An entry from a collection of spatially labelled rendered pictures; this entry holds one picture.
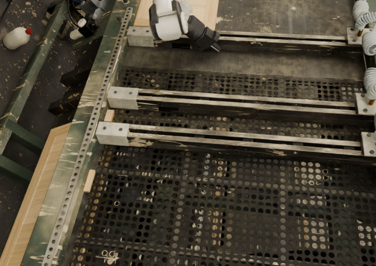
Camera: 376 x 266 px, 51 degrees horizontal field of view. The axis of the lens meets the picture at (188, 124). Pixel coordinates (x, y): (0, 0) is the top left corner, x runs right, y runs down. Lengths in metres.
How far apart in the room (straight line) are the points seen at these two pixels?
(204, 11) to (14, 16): 1.27
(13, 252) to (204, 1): 1.52
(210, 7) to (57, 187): 1.17
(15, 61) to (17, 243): 1.14
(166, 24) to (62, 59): 1.53
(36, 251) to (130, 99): 0.67
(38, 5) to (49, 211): 1.77
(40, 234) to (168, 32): 0.83
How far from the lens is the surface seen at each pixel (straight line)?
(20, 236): 2.03
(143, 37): 1.91
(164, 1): 1.47
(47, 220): 1.49
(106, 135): 1.57
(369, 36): 1.76
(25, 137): 2.31
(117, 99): 1.67
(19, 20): 2.80
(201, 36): 1.78
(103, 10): 2.17
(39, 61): 2.52
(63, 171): 1.56
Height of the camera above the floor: 2.02
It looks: 31 degrees down
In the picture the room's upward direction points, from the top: 75 degrees clockwise
